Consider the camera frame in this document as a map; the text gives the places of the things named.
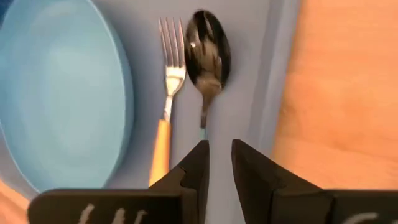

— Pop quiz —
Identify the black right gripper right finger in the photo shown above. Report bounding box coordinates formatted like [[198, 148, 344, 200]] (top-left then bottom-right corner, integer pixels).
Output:
[[231, 138, 398, 224]]

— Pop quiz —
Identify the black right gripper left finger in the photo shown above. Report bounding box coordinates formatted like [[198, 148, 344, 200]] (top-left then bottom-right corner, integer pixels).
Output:
[[27, 139, 211, 224]]

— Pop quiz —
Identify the metal fork orange handle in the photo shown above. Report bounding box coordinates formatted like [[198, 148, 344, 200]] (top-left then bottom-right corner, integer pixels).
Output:
[[148, 17, 187, 187]]

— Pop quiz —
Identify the metal spoon teal handle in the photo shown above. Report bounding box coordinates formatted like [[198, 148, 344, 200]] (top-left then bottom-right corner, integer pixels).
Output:
[[184, 9, 232, 141]]

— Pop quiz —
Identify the blue rectangular plastic tray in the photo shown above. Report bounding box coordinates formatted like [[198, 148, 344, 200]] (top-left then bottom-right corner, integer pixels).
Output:
[[0, 0, 302, 224]]

